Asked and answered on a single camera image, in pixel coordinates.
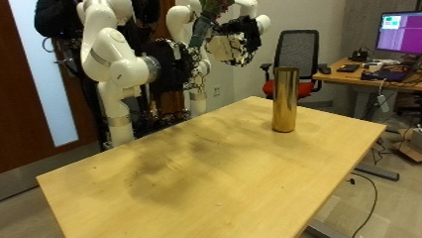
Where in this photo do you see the computer monitor with purple screen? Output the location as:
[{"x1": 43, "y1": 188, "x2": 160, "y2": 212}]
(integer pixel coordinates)
[{"x1": 374, "y1": 11, "x2": 422, "y2": 56}]

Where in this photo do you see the black floor cable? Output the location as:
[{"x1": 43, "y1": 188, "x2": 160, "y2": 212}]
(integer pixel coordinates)
[{"x1": 347, "y1": 172, "x2": 379, "y2": 238}]

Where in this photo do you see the black mesh chair, red seat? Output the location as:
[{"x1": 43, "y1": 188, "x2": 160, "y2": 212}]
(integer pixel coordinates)
[{"x1": 260, "y1": 29, "x2": 330, "y2": 101}]

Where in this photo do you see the person in black clothes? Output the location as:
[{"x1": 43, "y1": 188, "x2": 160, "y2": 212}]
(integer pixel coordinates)
[{"x1": 33, "y1": 0, "x2": 85, "y2": 40}]

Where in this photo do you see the black desk phone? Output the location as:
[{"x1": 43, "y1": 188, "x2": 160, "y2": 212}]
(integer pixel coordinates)
[{"x1": 349, "y1": 48, "x2": 369, "y2": 63}]

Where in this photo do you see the white power strip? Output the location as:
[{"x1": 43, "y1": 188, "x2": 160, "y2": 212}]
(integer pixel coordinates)
[{"x1": 375, "y1": 94, "x2": 391, "y2": 114}]

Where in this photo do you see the tall gold cylinder vase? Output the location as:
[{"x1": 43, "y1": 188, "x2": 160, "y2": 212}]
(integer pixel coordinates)
[{"x1": 270, "y1": 66, "x2": 301, "y2": 134}]

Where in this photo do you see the metal door handle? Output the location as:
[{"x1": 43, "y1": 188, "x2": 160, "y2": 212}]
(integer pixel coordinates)
[{"x1": 41, "y1": 36, "x2": 57, "y2": 55}]

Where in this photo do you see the cardboard box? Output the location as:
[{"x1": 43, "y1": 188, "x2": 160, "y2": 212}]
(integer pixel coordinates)
[{"x1": 395, "y1": 127, "x2": 422, "y2": 163}]

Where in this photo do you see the black keyboard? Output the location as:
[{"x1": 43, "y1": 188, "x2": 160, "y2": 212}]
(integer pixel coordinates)
[{"x1": 337, "y1": 63, "x2": 361, "y2": 73}]

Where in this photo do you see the grey table foot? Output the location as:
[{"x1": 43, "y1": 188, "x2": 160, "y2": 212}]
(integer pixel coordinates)
[{"x1": 353, "y1": 163, "x2": 401, "y2": 182}]

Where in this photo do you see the wooden office desk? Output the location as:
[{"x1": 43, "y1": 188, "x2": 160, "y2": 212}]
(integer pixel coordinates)
[{"x1": 313, "y1": 58, "x2": 422, "y2": 121}]

